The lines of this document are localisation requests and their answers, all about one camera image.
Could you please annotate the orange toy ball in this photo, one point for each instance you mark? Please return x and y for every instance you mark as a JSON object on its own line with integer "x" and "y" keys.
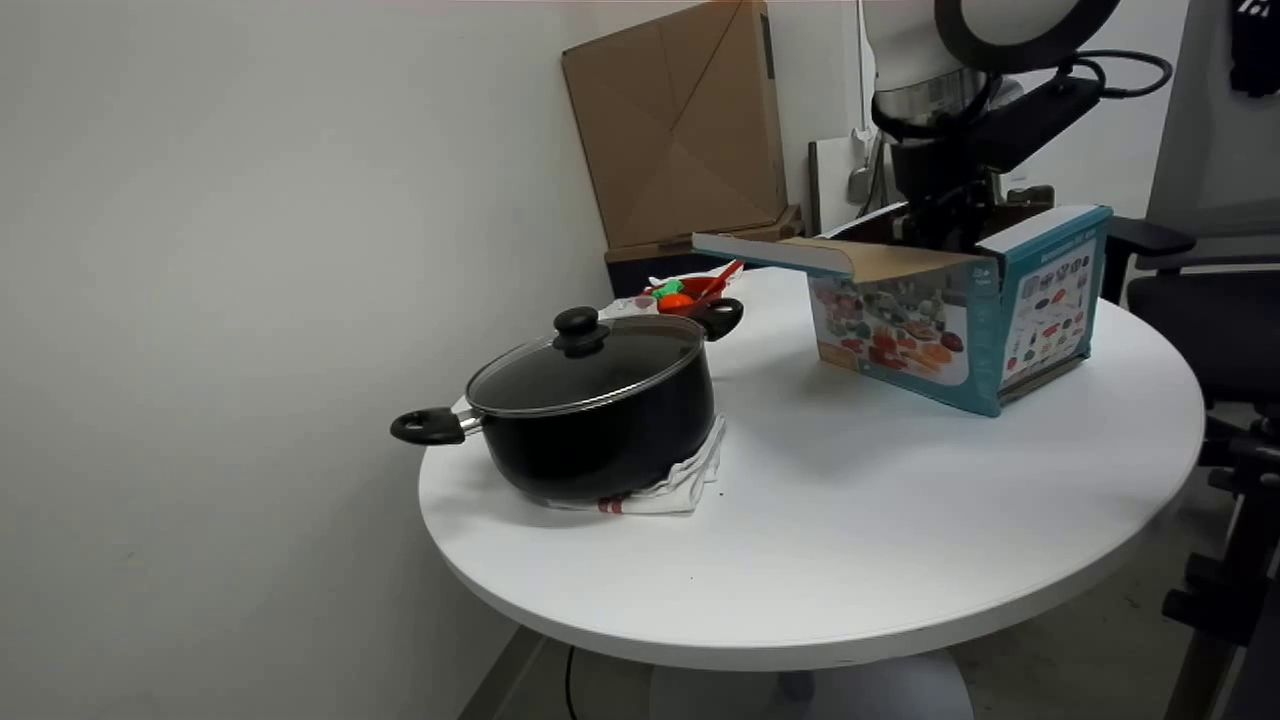
{"x": 677, "y": 305}

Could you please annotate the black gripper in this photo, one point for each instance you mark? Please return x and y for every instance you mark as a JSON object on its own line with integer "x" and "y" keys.
{"x": 945, "y": 185}

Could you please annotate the large flat cardboard sheet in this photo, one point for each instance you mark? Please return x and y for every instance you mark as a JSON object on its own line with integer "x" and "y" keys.
{"x": 682, "y": 121}

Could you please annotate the green toy piece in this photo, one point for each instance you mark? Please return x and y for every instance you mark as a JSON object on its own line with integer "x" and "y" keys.
{"x": 667, "y": 284}

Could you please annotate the teal printed cardboard box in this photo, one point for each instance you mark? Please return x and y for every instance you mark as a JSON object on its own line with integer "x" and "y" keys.
{"x": 933, "y": 333}

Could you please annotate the glass pot lid black knob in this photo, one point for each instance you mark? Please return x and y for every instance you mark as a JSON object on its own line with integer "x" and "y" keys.
{"x": 584, "y": 367}

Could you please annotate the black cooking pot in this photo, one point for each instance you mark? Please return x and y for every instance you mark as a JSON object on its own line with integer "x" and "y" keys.
{"x": 602, "y": 442}

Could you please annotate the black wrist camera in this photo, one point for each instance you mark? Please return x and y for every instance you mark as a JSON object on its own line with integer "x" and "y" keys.
{"x": 1026, "y": 113}

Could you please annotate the black hanging item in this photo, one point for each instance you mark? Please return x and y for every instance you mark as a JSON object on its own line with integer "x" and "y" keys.
{"x": 1259, "y": 44}

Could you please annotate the red spoon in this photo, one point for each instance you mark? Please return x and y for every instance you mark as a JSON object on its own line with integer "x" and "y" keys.
{"x": 724, "y": 282}

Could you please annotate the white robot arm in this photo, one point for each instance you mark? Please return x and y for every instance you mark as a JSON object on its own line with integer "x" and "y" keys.
{"x": 922, "y": 43}

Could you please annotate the red bowl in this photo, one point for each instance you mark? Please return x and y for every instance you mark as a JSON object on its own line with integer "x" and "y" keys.
{"x": 699, "y": 289}

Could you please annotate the black office chair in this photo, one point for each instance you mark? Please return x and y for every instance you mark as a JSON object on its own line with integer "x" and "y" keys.
{"x": 1203, "y": 333}

